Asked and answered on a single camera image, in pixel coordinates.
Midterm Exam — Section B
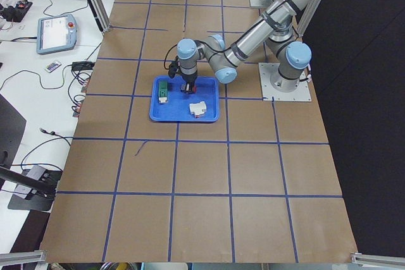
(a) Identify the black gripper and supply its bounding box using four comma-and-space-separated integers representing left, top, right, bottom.
182, 72, 197, 92

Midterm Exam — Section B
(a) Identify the black device with red button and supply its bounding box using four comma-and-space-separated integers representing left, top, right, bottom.
1, 1, 33, 23

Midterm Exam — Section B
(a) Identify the blue plastic tray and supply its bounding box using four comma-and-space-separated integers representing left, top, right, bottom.
149, 76, 220, 123

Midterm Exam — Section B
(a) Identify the white grey circuit breaker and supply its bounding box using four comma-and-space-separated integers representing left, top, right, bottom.
189, 101, 207, 118

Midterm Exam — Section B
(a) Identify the black power adapter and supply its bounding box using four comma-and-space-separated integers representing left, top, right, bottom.
72, 61, 95, 71

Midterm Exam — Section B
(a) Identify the small remote control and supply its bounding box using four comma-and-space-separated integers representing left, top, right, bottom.
44, 60, 62, 73

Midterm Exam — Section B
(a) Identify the near blue teach pendant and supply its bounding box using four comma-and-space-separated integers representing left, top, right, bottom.
36, 13, 77, 55

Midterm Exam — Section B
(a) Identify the grey usb hub box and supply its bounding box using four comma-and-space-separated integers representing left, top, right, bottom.
27, 165, 49, 181

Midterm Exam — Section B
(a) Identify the aluminium bar bottom left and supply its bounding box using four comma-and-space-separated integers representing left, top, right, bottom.
0, 250, 46, 266

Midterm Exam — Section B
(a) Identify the aluminium bar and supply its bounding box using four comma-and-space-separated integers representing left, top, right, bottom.
0, 250, 46, 266
351, 252, 405, 269

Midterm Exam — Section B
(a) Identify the aluminium bar bottom right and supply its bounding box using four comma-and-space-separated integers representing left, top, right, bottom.
351, 252, 405, 269

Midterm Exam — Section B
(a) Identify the green electrical switch module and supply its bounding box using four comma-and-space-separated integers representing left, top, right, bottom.
158, 80, 168, 104

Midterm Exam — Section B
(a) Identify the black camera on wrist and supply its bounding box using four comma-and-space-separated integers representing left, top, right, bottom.
168, 60, 181, 78

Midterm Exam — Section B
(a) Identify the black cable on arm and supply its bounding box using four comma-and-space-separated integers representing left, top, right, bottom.
163, 42, 183, 70

